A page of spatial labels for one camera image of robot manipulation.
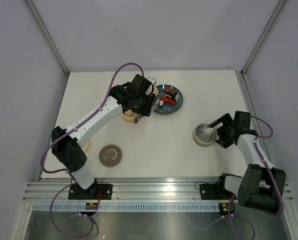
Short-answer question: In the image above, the white steamed bun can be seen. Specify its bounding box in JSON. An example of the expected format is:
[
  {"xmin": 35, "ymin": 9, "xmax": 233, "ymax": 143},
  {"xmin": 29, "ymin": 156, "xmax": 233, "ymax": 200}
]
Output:
[
  {"xmin": 153, "ymin": 87, "xmax": 159, "ymax": 97},
  {"xmin": 123, "ymin": 110, "xmax": 134, "ymax": 117}
]

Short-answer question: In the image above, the grey steel lunch box container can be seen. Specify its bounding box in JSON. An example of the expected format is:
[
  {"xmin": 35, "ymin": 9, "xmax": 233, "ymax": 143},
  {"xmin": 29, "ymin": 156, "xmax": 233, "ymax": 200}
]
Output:
[{"xmin": 193, "ymin": 123, "xmax": 217, "ymax": 147}]

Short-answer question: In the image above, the grey lunch box lid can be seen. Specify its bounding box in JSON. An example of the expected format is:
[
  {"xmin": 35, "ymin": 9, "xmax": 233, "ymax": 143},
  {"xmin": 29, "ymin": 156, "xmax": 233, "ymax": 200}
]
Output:
[{"xmin": 99, "ymin": 144, "xmax": 122, "ymax": 168}]

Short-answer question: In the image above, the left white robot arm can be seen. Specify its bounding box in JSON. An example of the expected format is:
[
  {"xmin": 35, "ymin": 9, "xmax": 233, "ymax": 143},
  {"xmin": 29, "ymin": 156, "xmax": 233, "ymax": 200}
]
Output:
[{"xmin": 51, "ymin": 74, "xmax": 157, "ymax": 199}]

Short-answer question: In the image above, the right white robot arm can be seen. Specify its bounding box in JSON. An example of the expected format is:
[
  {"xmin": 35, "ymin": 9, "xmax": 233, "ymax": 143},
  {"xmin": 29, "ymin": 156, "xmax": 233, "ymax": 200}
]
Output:
[{"xmin": 207, "ymin": 111, "xmax": 286, "ymax": 215}]

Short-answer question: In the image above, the yellow lunch box container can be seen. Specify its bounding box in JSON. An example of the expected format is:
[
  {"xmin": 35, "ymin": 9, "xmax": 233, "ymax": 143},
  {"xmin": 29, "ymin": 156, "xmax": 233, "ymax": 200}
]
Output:
[{"xmin": 121, "ymin": 112, "xmax": 138, "ymax": 124}]

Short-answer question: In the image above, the yellow lunch box lid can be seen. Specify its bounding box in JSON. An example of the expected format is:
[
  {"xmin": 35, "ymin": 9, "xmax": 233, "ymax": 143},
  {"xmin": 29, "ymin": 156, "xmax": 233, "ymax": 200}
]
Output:
[{"xmin": 82, "ymin": 140, "xmax": 91, "ymax": 153}]

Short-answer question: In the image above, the red sausage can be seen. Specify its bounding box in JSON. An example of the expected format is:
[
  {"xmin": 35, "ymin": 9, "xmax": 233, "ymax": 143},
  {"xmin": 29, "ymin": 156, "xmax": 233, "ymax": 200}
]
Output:
[{"xmin": 160, "ymin": 97, "xmax": 177, "ymax": 105}]

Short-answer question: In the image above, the blue ceramic plate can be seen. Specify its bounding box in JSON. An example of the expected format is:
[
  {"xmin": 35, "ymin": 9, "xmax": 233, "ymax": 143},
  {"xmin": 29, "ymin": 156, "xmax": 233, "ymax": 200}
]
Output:
[{"xmin": 153, "ymin": 84, "xmax": 183, "ymax": 115}]

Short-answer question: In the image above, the brown roasted meat piece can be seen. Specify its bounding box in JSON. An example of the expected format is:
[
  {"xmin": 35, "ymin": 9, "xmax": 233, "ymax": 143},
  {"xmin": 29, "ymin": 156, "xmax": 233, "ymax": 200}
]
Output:
[{"xmin": 164, "ymin": 87, "xmax": 175, "ymax": 95}]

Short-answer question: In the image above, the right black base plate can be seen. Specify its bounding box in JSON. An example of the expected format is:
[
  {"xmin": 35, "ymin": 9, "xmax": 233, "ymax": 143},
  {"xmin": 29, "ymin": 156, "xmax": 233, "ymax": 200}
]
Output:
[{"xmin": 195, "ymin": 181, "xmax": 233, "ymax": 200}]

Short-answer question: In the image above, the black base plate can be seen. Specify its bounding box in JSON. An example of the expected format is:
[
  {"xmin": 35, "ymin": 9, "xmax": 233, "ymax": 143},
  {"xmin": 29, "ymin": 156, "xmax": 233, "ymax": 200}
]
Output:
[
  {"xmin": 68, "ymin": 184, "xmax": 113, "ymax": 200},
  {"xmin": 195, "ymin": 181, "xmax": 233, "ymax": 200}
]

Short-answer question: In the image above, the right aluminium frame post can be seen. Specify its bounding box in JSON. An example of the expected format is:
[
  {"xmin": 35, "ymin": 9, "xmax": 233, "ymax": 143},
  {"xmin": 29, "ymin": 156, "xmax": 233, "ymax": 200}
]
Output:
[{"xmin": 240, "ymin": 0, "xmax": 287, "ymax": 77}]

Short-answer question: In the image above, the aluminium frame post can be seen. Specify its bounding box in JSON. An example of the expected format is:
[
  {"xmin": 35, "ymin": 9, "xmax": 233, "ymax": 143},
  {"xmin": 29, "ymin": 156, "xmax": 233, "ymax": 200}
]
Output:
[
  {"xmin": 240, "ymin": 0, "xmax": 287, "ymax": 77},
  {"xmin": 24, "ymin": 0, "xmax": 70, "ymax": 78}
]

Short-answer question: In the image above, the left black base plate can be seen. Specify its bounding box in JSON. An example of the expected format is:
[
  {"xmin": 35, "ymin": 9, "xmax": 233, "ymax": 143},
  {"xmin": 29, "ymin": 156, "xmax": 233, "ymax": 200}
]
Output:
[{"xmin": 68, "ymin": 184, "xmax": 113, "ymax": 200}]

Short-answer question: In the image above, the aluminium front rail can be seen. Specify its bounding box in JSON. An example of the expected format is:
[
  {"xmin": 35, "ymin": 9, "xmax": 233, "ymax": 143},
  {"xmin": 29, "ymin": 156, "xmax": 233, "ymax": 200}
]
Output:
[{"xmin": 22, "ymin": 176, "xmax": 293, "ymax": 203}]

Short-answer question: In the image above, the left aluminium frame post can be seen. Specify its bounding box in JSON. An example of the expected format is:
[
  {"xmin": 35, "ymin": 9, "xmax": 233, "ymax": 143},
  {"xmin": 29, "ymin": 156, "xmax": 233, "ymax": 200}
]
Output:
[{"xmin": 24, "ymin": 0, "xmax": 70, "ymax": 78}]

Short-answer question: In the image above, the white slotted cable duct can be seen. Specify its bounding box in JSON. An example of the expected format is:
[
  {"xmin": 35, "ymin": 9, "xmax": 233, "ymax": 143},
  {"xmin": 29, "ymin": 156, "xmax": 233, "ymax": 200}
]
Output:
[{"xmin": 33, "ymin": 201, "xmax": 220, "ymax": 213}]

